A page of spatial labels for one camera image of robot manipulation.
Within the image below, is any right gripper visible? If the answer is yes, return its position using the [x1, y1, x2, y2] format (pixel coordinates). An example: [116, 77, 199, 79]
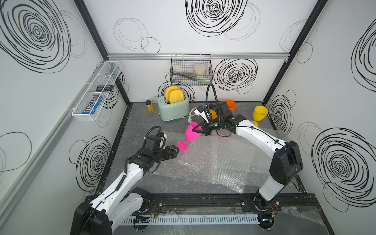
[193, 117, 225, 135]

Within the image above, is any orange wine glass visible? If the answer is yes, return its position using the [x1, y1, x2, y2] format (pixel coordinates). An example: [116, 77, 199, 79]
[225, 99, 236, 112]

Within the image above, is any pink glass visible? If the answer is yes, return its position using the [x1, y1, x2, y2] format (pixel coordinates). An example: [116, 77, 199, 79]
[177, 122, 202, 151]

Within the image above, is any yellow wine glass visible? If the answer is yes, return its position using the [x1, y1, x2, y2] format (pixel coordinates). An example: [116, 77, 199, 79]
[251, 106, 268, 127]

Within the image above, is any bubble wrap of pink glass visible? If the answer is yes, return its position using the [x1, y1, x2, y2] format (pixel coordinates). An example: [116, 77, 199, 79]
[155, 134, 268, 193]

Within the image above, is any yellow-orange glass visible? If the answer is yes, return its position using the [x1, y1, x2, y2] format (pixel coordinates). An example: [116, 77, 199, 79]
[209, 110, 217, 119]

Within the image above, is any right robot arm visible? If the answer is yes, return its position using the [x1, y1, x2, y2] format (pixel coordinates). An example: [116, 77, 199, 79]
[193, 101, 304, 211]

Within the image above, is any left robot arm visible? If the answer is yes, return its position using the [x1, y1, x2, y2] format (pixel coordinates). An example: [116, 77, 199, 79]
[70, 131, 180, 235]

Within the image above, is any green item in basket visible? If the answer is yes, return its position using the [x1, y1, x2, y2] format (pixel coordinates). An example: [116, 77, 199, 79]
[196, 75, 211, 85]

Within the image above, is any mint green toaster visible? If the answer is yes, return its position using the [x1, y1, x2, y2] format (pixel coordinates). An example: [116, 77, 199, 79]
[157, 97, 190, 121]

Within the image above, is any yellow spice jar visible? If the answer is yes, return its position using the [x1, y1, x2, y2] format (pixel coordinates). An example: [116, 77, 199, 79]
[145, 100, 154, 114]

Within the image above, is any yellow sponge toast front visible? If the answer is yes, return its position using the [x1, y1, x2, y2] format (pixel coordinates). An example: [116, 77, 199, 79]
[169, 89, 185, 103]

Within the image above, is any yellow sponge toast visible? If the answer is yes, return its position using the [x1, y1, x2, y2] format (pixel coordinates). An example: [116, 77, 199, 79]
[169, 89, 185, 103]
[164, 86, 179, 100]

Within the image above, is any beige cup in basket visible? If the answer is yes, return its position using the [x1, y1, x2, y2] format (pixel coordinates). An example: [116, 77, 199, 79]
[193, 63, 207, 75]

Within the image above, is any yellow sponge toast back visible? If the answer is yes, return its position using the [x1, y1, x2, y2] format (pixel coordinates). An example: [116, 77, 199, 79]
[164, 86, 179, 100]

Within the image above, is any blue candy packet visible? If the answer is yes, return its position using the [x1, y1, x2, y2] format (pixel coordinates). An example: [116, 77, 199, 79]
[82, 95, 103, 115]

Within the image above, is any black small box on shelf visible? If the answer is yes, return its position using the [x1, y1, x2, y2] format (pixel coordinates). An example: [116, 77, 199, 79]
[96, 85, 113, 92]

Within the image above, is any white toaster cable plug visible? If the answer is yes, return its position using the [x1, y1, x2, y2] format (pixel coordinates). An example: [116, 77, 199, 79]
[188, 107, 197, 123]

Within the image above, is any black wire wall basket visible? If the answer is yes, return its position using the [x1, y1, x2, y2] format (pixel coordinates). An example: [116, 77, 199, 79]
[169, 53, 213, 86]

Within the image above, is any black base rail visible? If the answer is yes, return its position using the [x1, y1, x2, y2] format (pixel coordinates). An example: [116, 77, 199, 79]
[85, 192, 319, 213]

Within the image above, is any white wire wall shelf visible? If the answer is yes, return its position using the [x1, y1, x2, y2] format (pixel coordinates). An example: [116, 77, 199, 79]
[72, 61, 121, 121]

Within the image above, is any white slotted cable duct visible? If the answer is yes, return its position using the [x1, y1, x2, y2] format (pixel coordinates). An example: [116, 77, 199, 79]
[120, 214, 260, 226]

